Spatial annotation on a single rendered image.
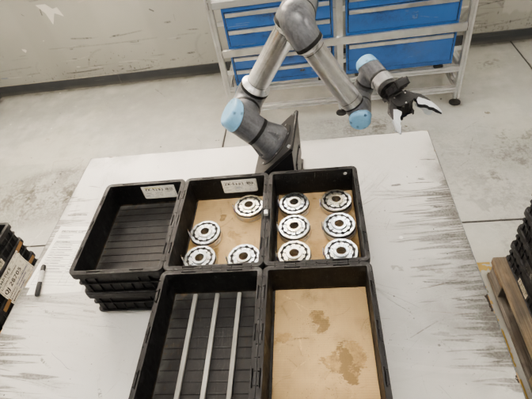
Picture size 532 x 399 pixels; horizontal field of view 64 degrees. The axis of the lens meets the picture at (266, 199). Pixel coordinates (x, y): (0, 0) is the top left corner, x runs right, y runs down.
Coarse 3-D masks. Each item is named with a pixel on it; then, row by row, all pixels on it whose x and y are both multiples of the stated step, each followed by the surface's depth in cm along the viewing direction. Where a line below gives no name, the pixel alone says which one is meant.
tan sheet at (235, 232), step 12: (204, 204) 156; (216, 204) 155; (228, 204) 154; (204, 216) 151; (216, 216) 150; (228, 216) 150; (192, 228) 148; (228, 228) 146; (240, 228) 145; (252, 228) 144; (228, 240) 142; (240, 240) 141; (252, 240) 140; (216, 252) 139; (228, 252) 138
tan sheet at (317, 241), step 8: (320, 192) 151; (312, 200) 149; (352, 200) 146; (312, 208) 146; (320, 208) 146; (352, 208) 144; (280, 216) 146; (312, 216) 144; (320, 216) 143; (352, 216) 141; (312, 224) 141; (320, 224) 141; (312, 232) 139; (320, 232) 138; (280, 240) 138; (312, 240) 137; (320, 240) 136; (328, 240) 136; (352, 240) 134; (312, 248) 134; (320, 248) 134; (312, 256) 132; (320, 256) 132; (360, 256) 129
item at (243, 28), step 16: (320, 0) 269; (224, 16) 277; (240, 16) 276; (256, 16) 277; (272, 16) 276; (320, 16) 275; (240, 32) 284; (256, 32) 285; (240, 64) 302; (288, 64) 300; (304, 64) 298; (240, 80) 311; (272, 80) 310
